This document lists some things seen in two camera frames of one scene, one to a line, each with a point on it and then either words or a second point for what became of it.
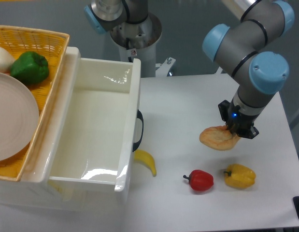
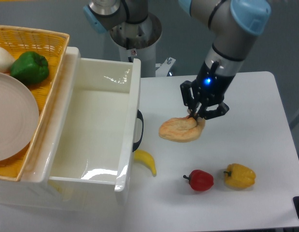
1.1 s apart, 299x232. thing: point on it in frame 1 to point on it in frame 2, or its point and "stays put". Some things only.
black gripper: [239, 123] to [210, 87]
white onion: [3, 60] stays put
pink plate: [17, 116] stays put
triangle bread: [218, 137] to [181, 129]
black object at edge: [298, 201] stays put
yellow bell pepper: [239, 176] stays put
